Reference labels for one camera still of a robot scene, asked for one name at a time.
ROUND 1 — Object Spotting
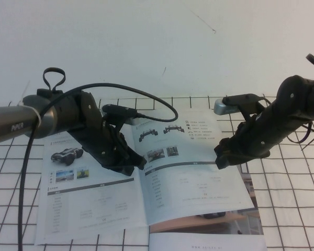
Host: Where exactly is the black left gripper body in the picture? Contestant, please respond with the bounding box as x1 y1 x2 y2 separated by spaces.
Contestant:
70 121 133 175

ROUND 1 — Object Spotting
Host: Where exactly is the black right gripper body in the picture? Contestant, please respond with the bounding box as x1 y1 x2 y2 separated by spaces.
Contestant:
233 104 294 165

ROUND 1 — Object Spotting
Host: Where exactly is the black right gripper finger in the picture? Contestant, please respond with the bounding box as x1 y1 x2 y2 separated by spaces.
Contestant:
214 138 237 159
215 153 241 170

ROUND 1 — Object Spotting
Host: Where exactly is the white product brochure book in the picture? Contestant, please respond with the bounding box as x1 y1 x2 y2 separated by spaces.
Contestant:
33 109 269 251

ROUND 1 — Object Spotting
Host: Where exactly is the white black-grid table mat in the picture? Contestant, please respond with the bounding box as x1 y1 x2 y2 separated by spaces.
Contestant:
0 93 314 251

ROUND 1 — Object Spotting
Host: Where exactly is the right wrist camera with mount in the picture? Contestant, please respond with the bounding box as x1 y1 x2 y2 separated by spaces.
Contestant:
213 93 266 121

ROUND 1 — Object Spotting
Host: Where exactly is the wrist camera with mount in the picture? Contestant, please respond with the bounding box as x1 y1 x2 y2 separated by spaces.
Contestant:
102 104 141 131
213 93 266 121

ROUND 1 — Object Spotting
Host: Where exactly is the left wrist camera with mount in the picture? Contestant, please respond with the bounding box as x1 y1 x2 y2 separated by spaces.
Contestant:
102 104 141 131

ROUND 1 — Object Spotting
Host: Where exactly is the thin dark right camera cable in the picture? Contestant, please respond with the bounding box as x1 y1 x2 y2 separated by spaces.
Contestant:
287 122 312 144

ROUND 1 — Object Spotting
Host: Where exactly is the black cable tie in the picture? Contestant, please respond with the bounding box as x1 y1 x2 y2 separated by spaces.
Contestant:
302 130 314 151

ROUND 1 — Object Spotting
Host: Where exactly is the white cable tie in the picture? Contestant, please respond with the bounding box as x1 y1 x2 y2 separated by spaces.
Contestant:
17 81 44 131

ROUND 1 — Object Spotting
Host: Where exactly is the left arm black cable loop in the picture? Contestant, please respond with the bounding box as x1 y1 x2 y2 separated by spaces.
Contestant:
36 67 66 98

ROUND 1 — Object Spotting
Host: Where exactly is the thick black left camera cable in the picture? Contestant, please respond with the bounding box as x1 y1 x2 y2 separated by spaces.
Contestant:
17 83 179 251

